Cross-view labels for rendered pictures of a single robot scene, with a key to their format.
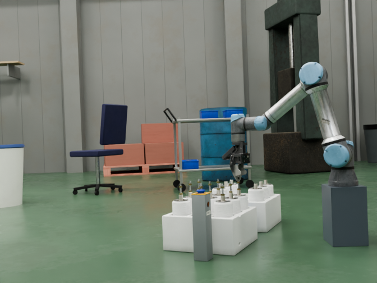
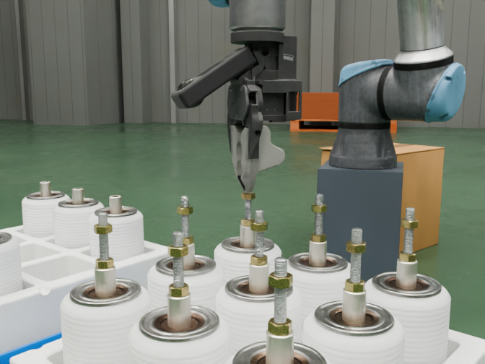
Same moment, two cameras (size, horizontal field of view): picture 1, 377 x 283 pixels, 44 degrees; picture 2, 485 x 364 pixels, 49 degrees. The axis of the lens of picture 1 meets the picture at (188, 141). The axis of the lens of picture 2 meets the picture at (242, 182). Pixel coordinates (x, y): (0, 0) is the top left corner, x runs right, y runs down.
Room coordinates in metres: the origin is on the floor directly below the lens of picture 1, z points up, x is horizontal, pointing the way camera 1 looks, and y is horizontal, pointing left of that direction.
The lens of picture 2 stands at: (2.35, 0.44, 0.47)
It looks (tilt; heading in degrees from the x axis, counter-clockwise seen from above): 10 degrees down; 286
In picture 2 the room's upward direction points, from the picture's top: straight up
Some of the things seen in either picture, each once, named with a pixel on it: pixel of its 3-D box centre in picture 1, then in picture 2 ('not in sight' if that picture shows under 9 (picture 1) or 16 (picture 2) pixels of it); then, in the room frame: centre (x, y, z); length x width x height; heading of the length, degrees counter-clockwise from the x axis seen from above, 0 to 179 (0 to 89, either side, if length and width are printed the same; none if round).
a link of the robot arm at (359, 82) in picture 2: (341, 153); (368, 91); (2.40, -0.79, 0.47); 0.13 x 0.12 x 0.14; 153
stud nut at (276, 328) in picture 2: not in sight; (280, 326); (2.43, 0.05, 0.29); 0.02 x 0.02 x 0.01; 86
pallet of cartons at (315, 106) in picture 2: not in sight; (343, 111); (2.93, -6.14, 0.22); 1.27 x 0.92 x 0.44; 179
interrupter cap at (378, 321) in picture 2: not in sight; (353, 318); (2.38, -0.06, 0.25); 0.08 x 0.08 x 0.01
